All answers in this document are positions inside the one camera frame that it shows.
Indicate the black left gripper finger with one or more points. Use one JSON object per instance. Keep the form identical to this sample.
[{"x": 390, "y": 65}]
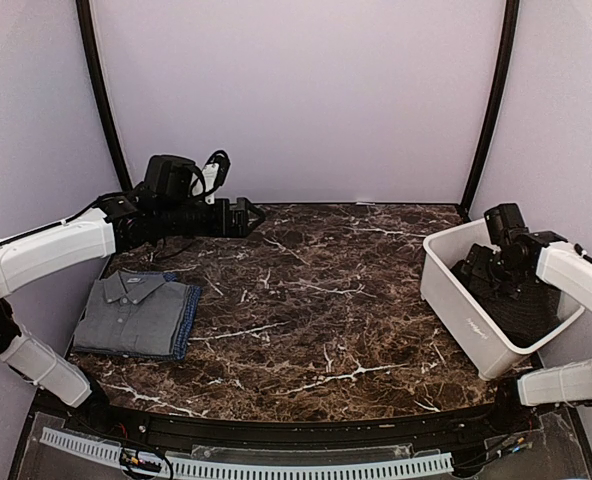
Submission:
[
  {"x": 253, "y": 225},
  {"x": 253, "y": 209}
]

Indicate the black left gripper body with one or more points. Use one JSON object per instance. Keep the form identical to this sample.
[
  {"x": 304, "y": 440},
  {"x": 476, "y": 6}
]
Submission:
[{"x": 221, "y": 226}]

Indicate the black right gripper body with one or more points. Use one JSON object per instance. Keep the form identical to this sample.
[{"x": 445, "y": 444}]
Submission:
[{"x": 493, "y": 271}]

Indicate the black pinstriped long sleeve shirt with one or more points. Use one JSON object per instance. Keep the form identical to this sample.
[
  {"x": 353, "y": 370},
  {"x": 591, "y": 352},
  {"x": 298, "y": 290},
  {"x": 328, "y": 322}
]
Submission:
[{"x": 529, "y": 317}]

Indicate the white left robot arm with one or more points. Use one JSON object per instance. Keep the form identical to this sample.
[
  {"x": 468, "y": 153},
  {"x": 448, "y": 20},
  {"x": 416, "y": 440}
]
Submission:
[{"x": 112, "y": 224}]

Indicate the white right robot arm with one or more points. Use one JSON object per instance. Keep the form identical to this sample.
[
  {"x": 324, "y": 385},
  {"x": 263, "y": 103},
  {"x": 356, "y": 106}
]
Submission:
[{"x": 546, "y": 256}]

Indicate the white plastic bin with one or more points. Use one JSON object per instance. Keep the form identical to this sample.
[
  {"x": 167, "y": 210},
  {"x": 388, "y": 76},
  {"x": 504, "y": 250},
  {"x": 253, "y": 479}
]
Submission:
[{"x": 475, "y": 331}]

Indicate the folded grey button shirt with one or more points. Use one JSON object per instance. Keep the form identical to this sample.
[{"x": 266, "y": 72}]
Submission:
[{"x": 132, "y": 314}]

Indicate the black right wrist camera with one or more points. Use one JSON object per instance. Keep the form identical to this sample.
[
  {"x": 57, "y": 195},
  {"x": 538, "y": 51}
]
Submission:
[{"x": 504, "y": 222}]

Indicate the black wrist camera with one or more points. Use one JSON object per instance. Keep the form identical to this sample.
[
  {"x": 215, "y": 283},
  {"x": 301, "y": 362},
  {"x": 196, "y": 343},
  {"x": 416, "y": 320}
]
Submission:
[
  {"x": 504, "y": 222},
  {"x": 169, "y": 175}
]

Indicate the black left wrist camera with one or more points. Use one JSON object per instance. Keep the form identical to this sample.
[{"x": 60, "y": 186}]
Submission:
[{"x": 169, "y": 175}]

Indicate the black front rail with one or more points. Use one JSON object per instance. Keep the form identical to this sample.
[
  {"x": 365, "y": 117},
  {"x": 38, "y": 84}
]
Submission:
[{"x": 464, "y": 429}]

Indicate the left black frame post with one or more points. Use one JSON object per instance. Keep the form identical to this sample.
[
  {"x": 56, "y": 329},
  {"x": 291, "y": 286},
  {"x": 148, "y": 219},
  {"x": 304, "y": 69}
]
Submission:
[{"x": 100, "y": 93}]

